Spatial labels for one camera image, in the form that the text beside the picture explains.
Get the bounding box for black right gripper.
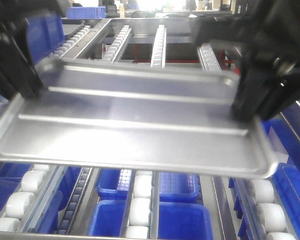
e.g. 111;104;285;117
192;0;300;122

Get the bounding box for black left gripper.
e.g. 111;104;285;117
0;0;71;100

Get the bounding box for ribbed silver metal tray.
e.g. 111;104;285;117
0;59;279;179

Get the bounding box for dark tray far left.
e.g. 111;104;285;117
61;18;85;40

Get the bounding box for large blue bin upper left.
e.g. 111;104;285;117
26;13;65;64

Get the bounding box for far left roller track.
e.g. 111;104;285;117
48;25;91;59

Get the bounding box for blue bin below right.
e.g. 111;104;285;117
228;100;300;240

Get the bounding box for blue bin below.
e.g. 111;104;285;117
0;95;83;234
87;199;214;240
228;100;300;240
95;168;199;204

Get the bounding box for blue crate in background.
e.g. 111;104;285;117
66;6;107;19

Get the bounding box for blue bin below left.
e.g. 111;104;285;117
0;95;83;234

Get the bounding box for right white roller track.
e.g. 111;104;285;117
197;44;298;240

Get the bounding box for white roller track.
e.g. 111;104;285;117
120;25;167;240
197;44;298;240
0;24;133;232

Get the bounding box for orange bottle in background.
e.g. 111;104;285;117
119;2;125;18

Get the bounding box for left white roller track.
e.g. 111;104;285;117
0;24;133;232

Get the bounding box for near blue bin below centre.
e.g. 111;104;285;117
87;199;214;240

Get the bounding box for middle white roller track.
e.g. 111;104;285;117
120;25;167;240

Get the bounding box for red metal floor frame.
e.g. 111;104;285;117
132;43;234;69

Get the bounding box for left steel divider rail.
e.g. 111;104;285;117
61;18;111;59

